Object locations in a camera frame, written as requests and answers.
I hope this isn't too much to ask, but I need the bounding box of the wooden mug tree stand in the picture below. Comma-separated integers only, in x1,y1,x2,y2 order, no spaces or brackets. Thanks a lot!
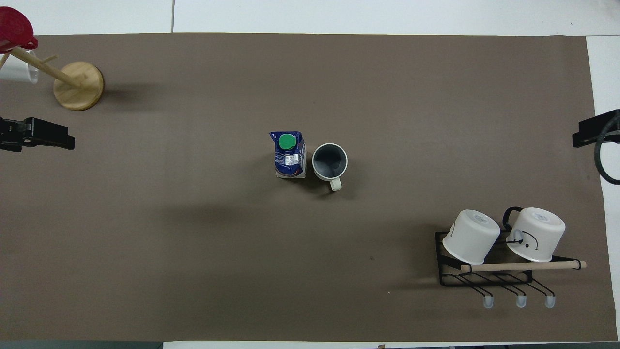
0,46,105,111

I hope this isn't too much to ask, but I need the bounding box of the red cup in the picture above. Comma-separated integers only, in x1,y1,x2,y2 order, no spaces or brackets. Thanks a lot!
0,6,39,54

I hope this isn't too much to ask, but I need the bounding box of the black wire rack wooden rod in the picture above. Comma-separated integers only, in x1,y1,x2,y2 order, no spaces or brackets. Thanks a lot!
434,230,588,309

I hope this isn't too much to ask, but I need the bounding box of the black cable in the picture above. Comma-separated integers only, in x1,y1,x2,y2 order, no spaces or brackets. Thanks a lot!
594,114,620,186

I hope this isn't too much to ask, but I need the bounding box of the white cup black handle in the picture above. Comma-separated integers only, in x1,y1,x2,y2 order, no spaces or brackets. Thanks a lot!
502,206,566,263

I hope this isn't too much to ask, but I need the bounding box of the blue milk carton green cap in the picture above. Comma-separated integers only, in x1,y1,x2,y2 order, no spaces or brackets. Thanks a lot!
269,131,308,179

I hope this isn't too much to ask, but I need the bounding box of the grey mug white handle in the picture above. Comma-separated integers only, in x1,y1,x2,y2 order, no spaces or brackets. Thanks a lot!
311,143,349,192

